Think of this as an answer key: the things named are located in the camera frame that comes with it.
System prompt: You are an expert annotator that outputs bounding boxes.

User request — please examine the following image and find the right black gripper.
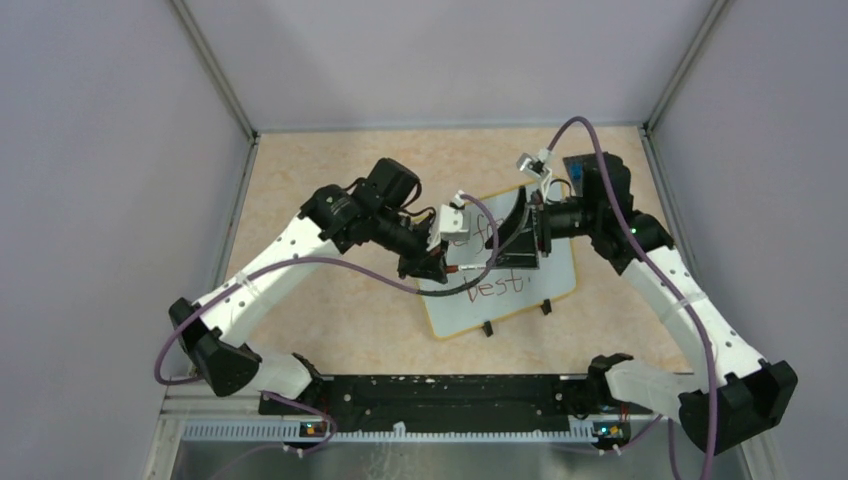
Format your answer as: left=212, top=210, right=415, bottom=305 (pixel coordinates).
left=485, top=186, right=600, bottom=269

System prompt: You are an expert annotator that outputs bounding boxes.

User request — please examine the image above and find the yellow framed whiteboard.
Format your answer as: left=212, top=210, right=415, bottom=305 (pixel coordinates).
left=415, top=183, right=578, bottom=339

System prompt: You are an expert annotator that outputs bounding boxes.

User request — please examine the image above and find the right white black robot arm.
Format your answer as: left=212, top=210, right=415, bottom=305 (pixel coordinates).
left=486, top=150, right=798, bottom=455

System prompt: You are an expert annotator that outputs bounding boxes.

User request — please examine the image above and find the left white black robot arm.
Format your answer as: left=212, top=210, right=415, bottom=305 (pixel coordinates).
left=162, top=158, right=467, bottom=414

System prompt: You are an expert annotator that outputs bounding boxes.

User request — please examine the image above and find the blue lego brick on plate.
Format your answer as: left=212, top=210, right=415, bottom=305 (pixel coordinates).
left=569, top=162, right=584, bottom=182

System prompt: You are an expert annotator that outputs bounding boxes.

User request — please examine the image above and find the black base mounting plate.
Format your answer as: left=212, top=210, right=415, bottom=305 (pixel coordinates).
left=298, top=374, right=620, bottom=433

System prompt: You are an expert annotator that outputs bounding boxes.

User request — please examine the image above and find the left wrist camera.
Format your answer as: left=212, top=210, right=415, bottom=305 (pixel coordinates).
left=431, top=190, right=470, bottom=242

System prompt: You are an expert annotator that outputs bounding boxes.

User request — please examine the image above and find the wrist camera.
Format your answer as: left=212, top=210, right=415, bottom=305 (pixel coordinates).
left=516, top=148, right=553, bottom=201
left=431, top=190, right=470, bottom=242

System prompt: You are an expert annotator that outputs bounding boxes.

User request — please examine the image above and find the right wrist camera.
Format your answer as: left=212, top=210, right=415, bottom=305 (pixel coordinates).
left=516, top=148, right=553, bottom=201

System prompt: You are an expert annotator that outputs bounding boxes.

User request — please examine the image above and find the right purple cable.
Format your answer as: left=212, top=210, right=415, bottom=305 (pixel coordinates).
left=544, top=116, right=720, bottom=480

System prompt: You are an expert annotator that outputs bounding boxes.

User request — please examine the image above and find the purple cable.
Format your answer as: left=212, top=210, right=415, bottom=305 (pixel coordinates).
left=544, top=116, right=720, bottom=480
left=153, top=193, right=501, bottom=457

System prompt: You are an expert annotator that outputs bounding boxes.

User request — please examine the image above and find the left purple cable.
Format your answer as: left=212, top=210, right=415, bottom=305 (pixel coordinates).
left=153, top=193, right=501, bottom=457

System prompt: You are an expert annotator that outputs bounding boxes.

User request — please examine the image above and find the white cable duct rail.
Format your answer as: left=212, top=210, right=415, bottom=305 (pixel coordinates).
left=181, top=420, right=597, bottom=443

